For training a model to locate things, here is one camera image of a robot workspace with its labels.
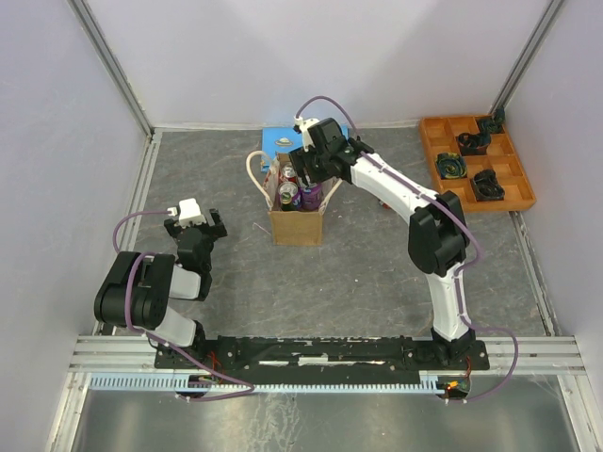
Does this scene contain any orange compartment tray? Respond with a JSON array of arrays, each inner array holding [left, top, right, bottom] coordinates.
[[418, 115, 536, 213]]

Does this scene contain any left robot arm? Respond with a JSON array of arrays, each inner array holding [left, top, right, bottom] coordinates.
[[94, 199, 227, 367]]

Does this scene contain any aluminium frame rail front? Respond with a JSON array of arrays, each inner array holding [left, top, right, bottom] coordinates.
[[69, 336, 586, 376]]

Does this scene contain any teal rolled sock corner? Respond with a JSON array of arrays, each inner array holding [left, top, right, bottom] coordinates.
[[476, 106, 506, 135]]

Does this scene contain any burlap canvas bag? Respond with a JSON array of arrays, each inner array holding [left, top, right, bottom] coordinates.
[[245, 151, 342, 247]]

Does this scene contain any black rolled sock lower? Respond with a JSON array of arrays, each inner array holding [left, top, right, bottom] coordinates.
[[471, 169, 505, 202]]

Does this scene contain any purple cable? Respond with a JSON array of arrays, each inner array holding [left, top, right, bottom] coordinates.
[[294, 95, 519, 404], [112, 209, 256, 403]]

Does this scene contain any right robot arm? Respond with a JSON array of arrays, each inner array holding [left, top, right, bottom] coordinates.
[[289, 117, 475, 368]]

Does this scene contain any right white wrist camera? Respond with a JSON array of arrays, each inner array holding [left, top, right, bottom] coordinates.
[[293, 116, 319, 152]]

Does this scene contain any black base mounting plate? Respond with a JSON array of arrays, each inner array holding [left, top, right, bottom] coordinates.
[[154, 334, 491, 383]]

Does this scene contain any purple soda can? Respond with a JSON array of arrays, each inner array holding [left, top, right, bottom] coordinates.
[[300, 183, 322, 212]]

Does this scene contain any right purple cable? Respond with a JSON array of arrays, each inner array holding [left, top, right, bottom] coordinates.
[[294, 95, 519, 404]]

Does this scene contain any light blue cable duct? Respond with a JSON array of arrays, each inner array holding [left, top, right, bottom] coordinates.
[[89, 370, 448, 392]]

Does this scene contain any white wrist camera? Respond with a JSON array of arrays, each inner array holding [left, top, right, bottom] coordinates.
[[293, 116, 319, 152], [167, 198, 206, 228]]

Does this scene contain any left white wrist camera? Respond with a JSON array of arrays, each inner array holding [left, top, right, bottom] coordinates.
[[167, 198, 206, 228]]

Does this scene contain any black rolled sock upper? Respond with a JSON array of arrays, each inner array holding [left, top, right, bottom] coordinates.
[[456, 131, 491, 156]]

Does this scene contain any green topped dark can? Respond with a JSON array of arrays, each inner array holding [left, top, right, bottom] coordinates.
[[277, 181, 301, 212]]

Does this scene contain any blue yellow rolled sock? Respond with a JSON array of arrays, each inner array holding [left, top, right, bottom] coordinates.
[[435, 153, 467, 180]]

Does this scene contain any black rolled sock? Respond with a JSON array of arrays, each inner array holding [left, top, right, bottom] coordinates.
[[456, 131, 491, 156], [471, 169, 505, 202]]

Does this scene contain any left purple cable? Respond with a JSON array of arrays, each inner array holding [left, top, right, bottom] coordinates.
[[112, 209, 256, 403]]

